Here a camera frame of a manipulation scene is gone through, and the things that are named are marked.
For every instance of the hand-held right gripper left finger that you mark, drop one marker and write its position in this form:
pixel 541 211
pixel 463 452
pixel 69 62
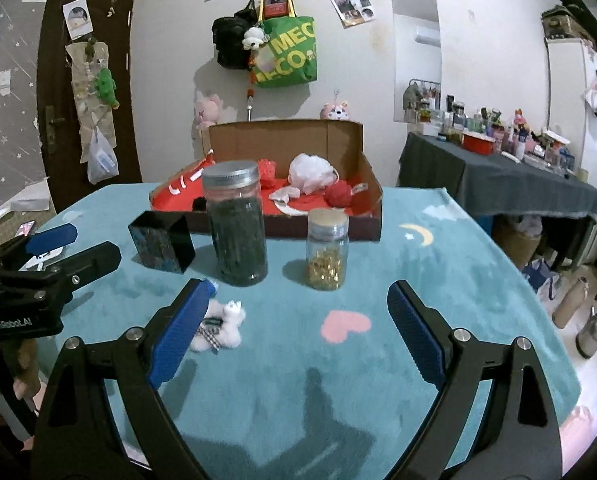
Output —
pixel 181 330

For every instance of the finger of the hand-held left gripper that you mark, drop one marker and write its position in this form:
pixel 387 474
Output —
pixel 53 237
pixel 88 262

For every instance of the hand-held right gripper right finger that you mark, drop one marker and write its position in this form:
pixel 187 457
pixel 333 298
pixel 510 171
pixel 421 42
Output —
pixel 418 335

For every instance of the red pompom with tag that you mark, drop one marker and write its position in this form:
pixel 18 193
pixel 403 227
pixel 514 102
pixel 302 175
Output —
pixel 339 194

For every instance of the brown cardboard box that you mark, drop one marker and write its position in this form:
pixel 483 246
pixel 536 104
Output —
pixel 278 140

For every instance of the person's left hand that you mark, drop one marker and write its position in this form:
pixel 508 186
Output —
pixel 26 375

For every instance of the white paper sheet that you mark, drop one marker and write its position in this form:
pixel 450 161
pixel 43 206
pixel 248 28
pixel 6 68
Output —
pixel 28 199

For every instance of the black square box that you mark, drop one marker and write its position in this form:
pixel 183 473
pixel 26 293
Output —
pixel 153 245

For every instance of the white plastic bag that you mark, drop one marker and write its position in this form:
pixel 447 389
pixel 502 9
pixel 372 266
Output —
pixel 102 160

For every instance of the tall glass jar dark contents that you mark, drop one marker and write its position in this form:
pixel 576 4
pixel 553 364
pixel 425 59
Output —
pixel 238 240

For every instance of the red printed cloth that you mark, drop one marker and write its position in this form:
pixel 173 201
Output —
pixel 178 195

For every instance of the small glass jar gold clips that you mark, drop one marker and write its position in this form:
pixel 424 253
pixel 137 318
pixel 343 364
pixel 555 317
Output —
pixel 327 265

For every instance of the blue shopping bag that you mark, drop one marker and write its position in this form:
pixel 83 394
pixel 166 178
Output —
pixel 541 280

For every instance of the cardboard box under table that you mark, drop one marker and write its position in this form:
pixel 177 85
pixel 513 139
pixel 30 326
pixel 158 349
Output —
pixel 518 245

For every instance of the beige hanging organizer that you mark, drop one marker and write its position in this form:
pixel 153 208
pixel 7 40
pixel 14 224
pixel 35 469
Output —
pixel 81 90

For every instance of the beige thermos bottle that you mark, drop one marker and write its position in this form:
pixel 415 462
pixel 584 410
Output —
pixel 570 304

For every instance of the green plush toy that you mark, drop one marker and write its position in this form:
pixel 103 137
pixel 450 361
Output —
pixel 106 87

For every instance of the dark brown door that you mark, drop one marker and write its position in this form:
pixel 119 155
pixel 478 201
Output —
pixel 123 85

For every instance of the side table with grey cloth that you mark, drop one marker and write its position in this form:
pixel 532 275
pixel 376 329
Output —
pixel 503 180

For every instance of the red basin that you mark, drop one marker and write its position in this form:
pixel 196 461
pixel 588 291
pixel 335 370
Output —
pixel 478 142

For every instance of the door photo poster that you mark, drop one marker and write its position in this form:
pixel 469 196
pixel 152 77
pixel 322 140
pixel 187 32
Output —
pixel 77 17

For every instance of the group of bottles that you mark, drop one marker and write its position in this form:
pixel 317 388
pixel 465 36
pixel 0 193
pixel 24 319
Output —
pixel 523 135

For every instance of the red tassel pendant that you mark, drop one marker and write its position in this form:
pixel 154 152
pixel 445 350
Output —
pixel 251 95

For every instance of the pink plush toy with face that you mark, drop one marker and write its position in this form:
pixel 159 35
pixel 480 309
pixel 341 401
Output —
pixel 335 111

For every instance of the black backpack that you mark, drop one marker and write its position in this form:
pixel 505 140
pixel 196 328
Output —
pixel 228 40

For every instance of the white wardrobe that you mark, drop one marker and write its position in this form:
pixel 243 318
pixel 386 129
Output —
pixel 563 95

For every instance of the green tote bag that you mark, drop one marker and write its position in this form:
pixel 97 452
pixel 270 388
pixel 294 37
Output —
pixel 288 55

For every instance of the red framed picture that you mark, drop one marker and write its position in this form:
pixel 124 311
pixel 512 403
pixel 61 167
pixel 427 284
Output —
pixel 276 2

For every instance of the patterned storage box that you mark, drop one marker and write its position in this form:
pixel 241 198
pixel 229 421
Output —
pixel 561 25

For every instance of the black bag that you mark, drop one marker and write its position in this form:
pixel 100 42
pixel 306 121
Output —
pixel 591 20

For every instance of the wall mirror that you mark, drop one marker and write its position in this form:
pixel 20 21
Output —
pixel 416 60

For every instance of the photo wall poster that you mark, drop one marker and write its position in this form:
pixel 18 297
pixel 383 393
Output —
pixel 351 4

